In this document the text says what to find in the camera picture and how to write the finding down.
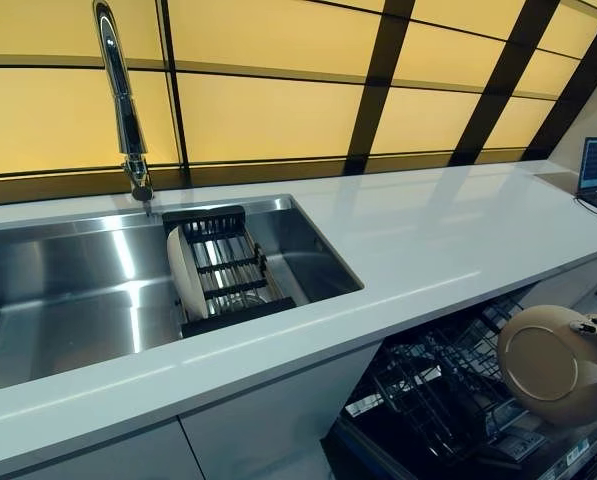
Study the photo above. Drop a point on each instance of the white cabinet door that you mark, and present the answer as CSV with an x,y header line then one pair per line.
x,y
78,460
268,420

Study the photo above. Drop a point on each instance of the white plate beige underside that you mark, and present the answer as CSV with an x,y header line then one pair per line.
x,y
185,275
543,370

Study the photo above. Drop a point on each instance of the chrome kitchen faucet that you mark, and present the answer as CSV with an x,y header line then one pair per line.
x,y
123,100

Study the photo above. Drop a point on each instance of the open dishwasher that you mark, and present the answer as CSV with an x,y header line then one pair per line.
x,y
378,450

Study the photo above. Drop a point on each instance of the black sink drying rack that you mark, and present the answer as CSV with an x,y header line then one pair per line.
x,y
228,327

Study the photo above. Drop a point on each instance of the stainless steel sink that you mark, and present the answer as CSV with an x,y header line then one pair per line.
x,y
78,300

